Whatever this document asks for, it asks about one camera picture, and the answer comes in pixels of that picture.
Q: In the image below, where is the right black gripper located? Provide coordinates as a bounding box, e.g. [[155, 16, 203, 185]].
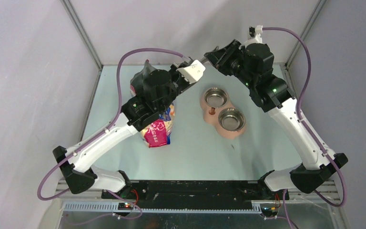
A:
[[204, 40, 256, 90]]

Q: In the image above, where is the colourful pet food bag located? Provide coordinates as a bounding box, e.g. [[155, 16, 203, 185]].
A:
[[130, 60, 175, 148]]

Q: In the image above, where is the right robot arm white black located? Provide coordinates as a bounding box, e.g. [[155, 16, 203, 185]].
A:
[[204, 40, 348, 199]]

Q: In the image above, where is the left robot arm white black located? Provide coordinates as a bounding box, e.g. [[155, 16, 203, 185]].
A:
[[53, 60, 205, 199]]

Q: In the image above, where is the pink double pet feeder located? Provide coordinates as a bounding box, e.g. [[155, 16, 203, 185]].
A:
[[200, 87, 246, 139]]

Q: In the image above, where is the far steel bowl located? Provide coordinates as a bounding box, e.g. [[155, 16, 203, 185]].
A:
[[203, 87, 229, 108]]

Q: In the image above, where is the steel bowl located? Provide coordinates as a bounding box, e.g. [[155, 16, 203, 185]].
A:
[[218, 108, 246, 131], [203, 87, 229, 108]]

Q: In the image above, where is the near steel bowl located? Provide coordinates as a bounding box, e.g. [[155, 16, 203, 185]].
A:
[[218, 108, 246, 131]]

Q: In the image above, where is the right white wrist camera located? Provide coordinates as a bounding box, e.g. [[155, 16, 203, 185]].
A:
[[243, 25, 263, 47]]

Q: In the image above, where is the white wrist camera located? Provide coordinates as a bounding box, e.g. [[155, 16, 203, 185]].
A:
[[243, 25, 263, 47], [177, 60, 206, 84]]

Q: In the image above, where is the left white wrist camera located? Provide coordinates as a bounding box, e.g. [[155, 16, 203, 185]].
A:
[[177, 60, 206, 84]]

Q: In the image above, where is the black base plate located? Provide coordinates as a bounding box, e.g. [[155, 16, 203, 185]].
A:
[[101, 179, 289, 210]]

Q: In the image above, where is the aluminium frame rail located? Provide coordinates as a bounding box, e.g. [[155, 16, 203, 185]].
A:
[[54, 180, 342, 216]]

